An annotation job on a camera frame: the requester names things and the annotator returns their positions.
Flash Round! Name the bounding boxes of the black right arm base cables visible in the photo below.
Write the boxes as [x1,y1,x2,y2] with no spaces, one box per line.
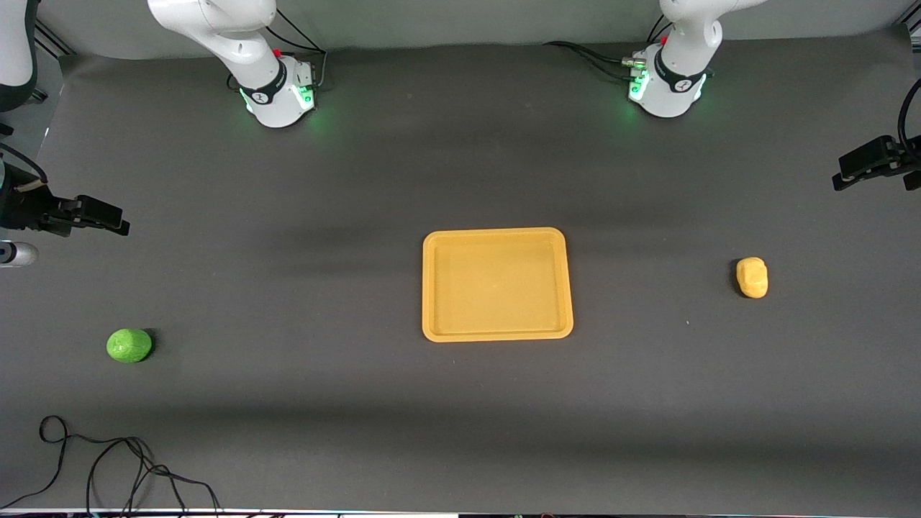
[266,7,329,92]

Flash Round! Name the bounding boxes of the dark grey table mat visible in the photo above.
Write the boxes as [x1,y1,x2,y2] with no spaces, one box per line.
[0,29,921,516]

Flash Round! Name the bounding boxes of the thin black loose cable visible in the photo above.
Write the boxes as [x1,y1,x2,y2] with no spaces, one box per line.
[0,415,222,516]

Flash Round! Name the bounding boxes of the green apple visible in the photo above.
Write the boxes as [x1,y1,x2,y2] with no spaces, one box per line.
[106,328,154,364]

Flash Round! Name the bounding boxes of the yellow potato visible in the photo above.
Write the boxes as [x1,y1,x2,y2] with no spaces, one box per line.
[735,257,769,299]

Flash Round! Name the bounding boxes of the black arm base cables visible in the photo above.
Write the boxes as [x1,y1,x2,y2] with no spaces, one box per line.
[266,7,329,92]
[543,14,671,83]

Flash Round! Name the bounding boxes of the yellow plastic tray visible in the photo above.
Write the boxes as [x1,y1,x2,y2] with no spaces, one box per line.
[422,227,575,342]

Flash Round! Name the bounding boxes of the black left arm base cables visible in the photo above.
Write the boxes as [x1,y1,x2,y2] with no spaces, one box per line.
[543,14,671,83]

